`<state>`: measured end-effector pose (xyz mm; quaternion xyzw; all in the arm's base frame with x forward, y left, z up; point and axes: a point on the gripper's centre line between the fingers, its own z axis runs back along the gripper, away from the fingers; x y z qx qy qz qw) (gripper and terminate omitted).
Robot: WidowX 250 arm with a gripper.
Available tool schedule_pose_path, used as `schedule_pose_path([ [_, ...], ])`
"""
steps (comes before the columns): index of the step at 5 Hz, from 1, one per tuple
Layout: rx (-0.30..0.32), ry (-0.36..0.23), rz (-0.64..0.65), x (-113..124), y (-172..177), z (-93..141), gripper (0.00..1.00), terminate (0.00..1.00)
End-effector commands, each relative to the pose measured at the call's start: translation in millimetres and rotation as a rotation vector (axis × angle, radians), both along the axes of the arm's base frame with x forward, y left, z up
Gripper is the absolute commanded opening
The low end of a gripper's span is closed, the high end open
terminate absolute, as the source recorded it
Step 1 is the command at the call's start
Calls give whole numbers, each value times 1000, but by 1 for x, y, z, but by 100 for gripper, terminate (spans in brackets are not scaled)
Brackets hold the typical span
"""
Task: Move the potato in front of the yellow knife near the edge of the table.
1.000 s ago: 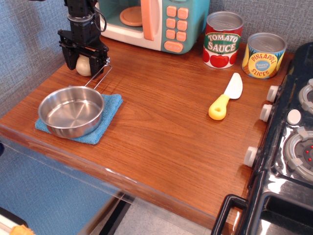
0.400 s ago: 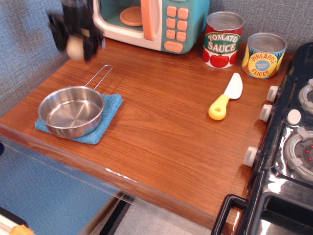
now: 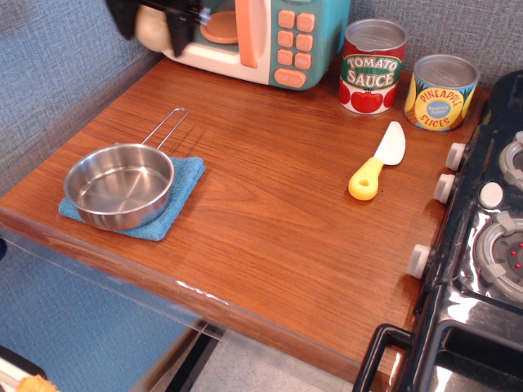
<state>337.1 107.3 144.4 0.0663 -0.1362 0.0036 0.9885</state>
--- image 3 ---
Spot orange object at corner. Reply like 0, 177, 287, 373
16, 375, 58, 392

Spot small stainless steel pan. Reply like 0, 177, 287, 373
59, 108, 189, 232

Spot blue folded cloth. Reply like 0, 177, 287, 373
58, 142, 207, 242

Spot pineapple slices can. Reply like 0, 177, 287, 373
404, 54, 480, 131

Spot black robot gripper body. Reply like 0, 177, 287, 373
138, 0, 211, 25

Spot black toy stove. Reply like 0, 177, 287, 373
354, 71, 522, 391

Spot teal toy microwave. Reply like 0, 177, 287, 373
164, 1, 351, 91

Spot yellow handled toy knife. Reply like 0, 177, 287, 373
347, 121, 406, 201

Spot tomato sauce can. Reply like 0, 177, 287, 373
338, 19, 408, 114

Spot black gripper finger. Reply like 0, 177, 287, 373
105, 0, 140, 39
166, 11, 194, 57

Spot pale toy potato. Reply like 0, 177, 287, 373
135, 5, 172, 52

